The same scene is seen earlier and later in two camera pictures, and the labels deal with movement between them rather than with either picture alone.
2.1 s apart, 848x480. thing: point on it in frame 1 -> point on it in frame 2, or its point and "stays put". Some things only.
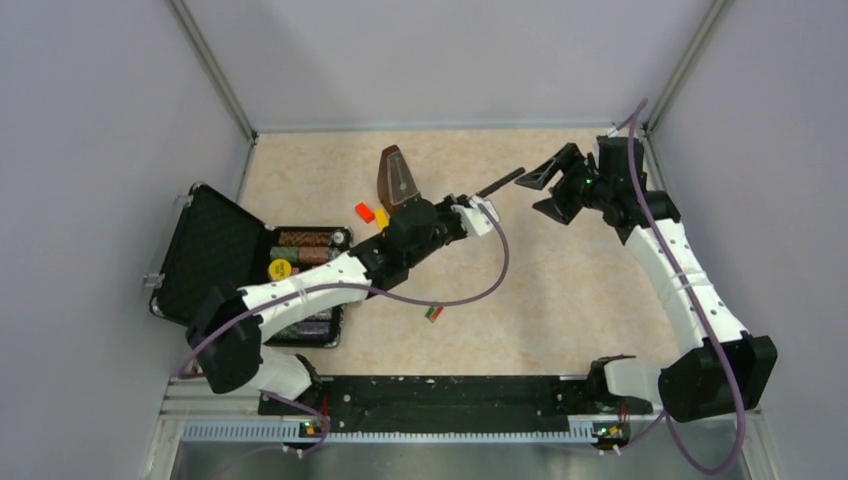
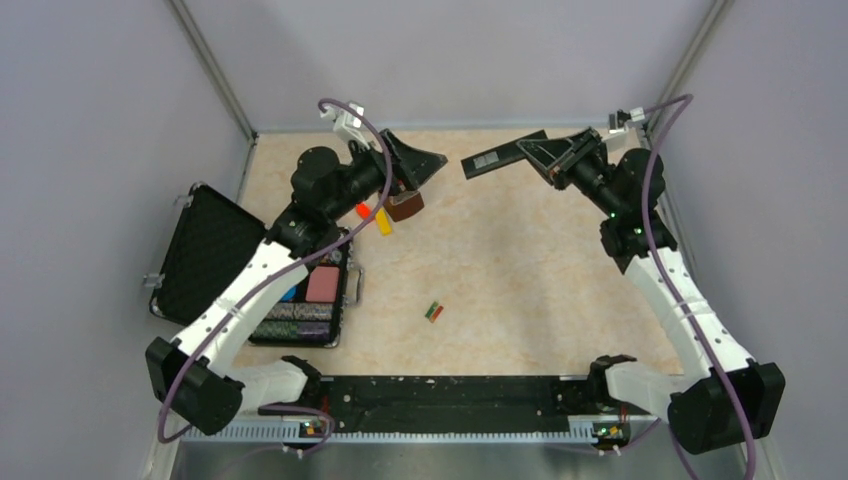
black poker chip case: (218, 244) stays put
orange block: (364, 212) stays put
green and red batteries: (433, 312) stays put
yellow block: (382, 217) stays put
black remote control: (500, 182) -> (497, 157)
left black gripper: (445, 205) -> (412, 167)
